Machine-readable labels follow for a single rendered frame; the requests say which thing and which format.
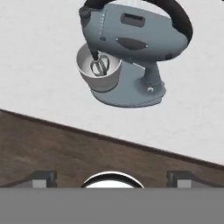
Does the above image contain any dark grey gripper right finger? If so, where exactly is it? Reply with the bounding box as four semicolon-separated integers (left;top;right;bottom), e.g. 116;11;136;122
166;170;224;189

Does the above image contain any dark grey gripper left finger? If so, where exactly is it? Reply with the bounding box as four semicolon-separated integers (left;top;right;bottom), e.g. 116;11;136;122
0;170;58;189

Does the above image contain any blue-grey stand mixer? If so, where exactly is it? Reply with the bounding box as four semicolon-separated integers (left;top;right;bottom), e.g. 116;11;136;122
78;0;194;109

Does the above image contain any black and white round object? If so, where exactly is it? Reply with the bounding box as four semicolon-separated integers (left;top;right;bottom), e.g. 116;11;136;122
80;171;145;189

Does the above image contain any white mixing bowl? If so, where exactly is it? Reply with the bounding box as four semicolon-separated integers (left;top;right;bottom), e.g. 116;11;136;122
75;43;123;93

